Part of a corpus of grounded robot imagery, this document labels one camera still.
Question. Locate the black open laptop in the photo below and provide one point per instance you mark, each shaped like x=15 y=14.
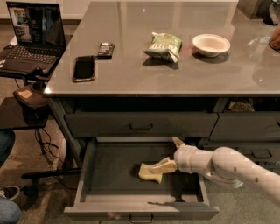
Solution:
x=40 y=39

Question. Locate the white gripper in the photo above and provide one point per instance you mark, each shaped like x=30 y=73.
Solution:
x=184 y=159

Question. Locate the small black remote device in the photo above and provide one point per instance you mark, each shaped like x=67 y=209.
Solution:
x=105 y=50

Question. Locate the open grey middle drawer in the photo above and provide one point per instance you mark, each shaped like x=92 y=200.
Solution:
x=110 y=188

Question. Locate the grey sneaker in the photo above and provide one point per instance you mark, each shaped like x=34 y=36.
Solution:
x=10 y=192

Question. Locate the grey right top drawer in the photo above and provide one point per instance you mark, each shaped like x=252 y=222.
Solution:
x=247 y=127

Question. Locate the black laptop stand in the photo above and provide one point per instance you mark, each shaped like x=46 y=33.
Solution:
x=27 y=109

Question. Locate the yellow sponge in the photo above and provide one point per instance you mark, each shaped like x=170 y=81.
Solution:
x=145 y=173

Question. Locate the white paper bowl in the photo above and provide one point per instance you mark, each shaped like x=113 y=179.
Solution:
x=210 y=45

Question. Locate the brown object counter edge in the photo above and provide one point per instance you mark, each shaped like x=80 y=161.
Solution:
x=274 y=41

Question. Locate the grey right middle drawer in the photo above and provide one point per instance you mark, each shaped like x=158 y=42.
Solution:
x=266 y=152

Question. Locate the green chip bag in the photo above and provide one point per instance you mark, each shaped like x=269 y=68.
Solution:
x=165 y=46

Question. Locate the black smartphone brown case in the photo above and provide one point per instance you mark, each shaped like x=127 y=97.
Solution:
x=84 y=69

